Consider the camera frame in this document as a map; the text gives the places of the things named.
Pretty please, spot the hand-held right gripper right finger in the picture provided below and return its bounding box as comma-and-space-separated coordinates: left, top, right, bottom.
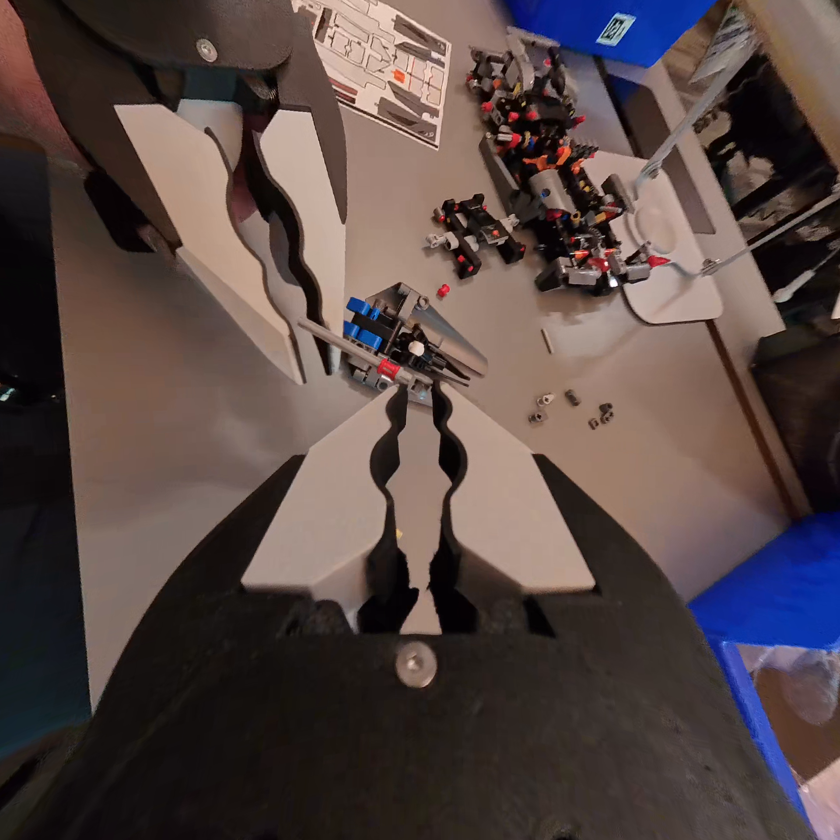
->
427, 384, 597, 634

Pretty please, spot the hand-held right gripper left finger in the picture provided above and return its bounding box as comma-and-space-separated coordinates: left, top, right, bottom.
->
241, 384, 421, 634

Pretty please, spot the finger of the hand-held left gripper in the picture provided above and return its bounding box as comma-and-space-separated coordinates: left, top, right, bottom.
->
115, 101, 309, 387
251, 107, 347, 376

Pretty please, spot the metal axle with red bush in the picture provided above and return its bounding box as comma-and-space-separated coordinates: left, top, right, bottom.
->
298, 318, 403, 388

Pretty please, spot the grey black lego subassembly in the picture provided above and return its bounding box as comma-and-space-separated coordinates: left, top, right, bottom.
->
298, 282, 490, 411

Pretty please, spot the lego sticker sheet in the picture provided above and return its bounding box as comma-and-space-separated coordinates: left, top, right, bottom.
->
292, 0, 454, 151

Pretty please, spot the black grey lego module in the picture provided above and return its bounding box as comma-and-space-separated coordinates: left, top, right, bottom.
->
425, 193, 527, 280

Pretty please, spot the partly built lego car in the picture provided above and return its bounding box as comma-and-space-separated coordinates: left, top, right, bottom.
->
467, 29, 673, 296

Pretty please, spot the person's left hand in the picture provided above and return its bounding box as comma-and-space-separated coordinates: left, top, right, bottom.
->
226, 138, 271, 224

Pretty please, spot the blue plastic bin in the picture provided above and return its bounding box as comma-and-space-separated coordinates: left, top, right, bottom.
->
505, 0, 716, 67
686, 515, 840, 840

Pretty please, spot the clear plastic bag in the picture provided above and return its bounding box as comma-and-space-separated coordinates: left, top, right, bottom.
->
751, 646, 840, 788

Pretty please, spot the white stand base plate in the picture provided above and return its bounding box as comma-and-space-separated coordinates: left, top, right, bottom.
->
620, 151, 724, 326

